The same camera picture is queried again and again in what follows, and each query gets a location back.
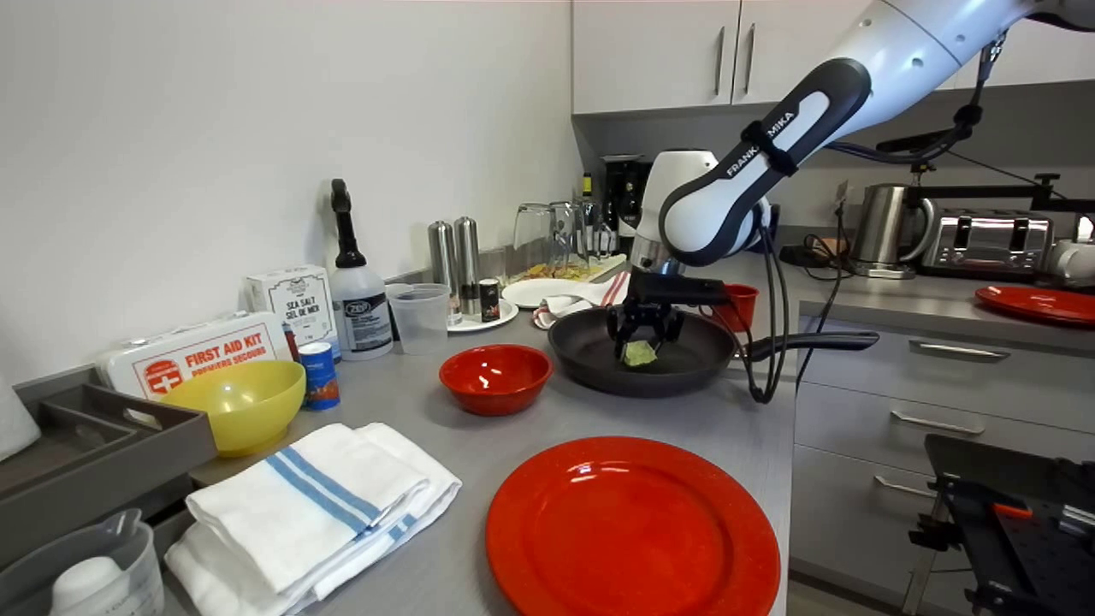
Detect grey tray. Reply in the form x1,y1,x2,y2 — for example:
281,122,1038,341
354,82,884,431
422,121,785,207
0,364,219,571

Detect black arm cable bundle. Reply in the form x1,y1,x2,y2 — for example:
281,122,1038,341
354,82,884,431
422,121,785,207
739,32,1014,407

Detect silver toaster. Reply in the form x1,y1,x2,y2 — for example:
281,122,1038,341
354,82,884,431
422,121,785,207
918,207,1056,284

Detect black camera on mount arm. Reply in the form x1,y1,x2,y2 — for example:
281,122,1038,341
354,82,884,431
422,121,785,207
873,122,1095,218

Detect white spray bottle black nozzle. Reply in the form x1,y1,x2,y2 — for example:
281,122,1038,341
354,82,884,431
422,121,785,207
325,175,402,360

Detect small blue can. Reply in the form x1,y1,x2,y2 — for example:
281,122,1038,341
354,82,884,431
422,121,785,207
295,340,342,414

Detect folded white towel blue stripes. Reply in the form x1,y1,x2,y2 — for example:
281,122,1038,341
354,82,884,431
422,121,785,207
159,420,466,616

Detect yellow patterned mat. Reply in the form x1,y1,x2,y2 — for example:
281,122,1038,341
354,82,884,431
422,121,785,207
515,252,628,286

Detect yellow green bowl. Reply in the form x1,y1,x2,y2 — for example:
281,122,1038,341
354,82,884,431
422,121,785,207
155,360,309,462

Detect small white plate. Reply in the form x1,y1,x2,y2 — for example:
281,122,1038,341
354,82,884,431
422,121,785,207
440,299,524,340

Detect red plate with rim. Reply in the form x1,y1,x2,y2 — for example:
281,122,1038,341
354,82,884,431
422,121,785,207
970,279,1095,332

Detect large red plate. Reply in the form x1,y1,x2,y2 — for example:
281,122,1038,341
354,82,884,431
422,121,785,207
481,433,785,616

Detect small white printed box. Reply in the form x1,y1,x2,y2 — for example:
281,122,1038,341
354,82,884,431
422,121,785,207
244,263,337,353

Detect grey drawer cabinet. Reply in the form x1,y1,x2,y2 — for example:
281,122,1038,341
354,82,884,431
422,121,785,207
785,299,1095,608

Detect black frying pan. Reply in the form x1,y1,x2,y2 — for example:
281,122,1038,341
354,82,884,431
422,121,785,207
544,304,884,399

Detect white mug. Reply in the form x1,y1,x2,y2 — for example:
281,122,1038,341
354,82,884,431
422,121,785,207
1049,236,1095,292

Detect red cup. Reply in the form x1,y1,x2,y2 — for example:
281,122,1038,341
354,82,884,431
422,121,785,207
716,279,758,334

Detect clear plastic measuring cup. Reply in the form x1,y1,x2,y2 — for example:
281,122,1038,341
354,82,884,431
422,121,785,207
0,505,168,616

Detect upturned glass pitcher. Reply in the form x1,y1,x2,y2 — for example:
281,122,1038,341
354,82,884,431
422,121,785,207
506,197,573,275
554,194,620,263

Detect white wall cabinets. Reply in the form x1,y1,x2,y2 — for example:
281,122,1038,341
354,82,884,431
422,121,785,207
571,0,1095,116

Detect clear plastic container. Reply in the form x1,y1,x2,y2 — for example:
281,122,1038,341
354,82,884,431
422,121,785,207
383,279,455,341

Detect white towel red stripe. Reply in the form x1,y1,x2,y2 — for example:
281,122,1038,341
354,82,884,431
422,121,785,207
530,271,636,334

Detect black stand with red parts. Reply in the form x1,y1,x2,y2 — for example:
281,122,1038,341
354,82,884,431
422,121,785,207
907,431,1095,616

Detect white first aid kit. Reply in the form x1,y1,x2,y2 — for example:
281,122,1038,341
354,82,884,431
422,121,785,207
96,312,295,405

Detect black coffee machine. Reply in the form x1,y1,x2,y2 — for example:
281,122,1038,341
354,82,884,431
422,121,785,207
600,153,645,250

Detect red bowl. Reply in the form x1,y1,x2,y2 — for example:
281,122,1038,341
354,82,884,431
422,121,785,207
436,341,554,416

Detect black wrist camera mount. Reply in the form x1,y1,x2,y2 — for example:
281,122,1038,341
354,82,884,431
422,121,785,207
628,266,731,307

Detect steel kettle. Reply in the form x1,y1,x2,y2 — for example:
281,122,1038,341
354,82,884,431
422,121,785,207
852,180,941,284

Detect large white plate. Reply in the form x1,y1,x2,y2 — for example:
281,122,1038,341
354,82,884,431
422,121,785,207
498,275,607,313

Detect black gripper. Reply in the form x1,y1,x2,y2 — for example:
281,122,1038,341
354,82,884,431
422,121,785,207
607,286,692,356

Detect silver shaker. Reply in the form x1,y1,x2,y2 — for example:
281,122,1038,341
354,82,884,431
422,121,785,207
450,211,481,319
427,218,459,286

